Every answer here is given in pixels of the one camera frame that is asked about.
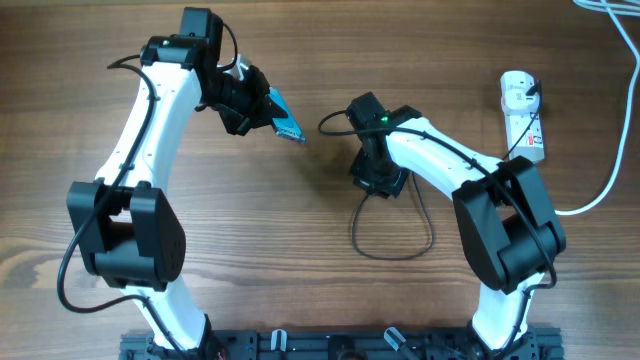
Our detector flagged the white cables in corner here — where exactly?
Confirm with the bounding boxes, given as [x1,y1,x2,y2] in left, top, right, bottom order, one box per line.
[572,0,640,18]

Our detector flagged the black USB charging cable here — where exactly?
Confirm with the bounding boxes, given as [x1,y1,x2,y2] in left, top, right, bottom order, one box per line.
[350,79,543,262]

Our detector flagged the teal Galaxy smartphone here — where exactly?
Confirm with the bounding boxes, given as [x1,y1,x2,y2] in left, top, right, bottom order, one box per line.
[269,87,306,144]

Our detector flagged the white power strip cord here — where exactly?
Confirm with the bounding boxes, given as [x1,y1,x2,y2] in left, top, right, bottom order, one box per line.
[554,0,640,217]

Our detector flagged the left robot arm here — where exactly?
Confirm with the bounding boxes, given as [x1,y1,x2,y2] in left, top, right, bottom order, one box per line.
[66,7,304,359]

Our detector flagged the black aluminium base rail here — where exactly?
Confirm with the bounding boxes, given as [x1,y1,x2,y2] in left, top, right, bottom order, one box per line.
[118,326,565,360]

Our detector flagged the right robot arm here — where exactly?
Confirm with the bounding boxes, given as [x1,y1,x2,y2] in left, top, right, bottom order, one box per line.
[345,92,566,358]

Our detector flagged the white power strip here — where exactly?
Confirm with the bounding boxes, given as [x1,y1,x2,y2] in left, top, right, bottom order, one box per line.
[500,70,545,163]

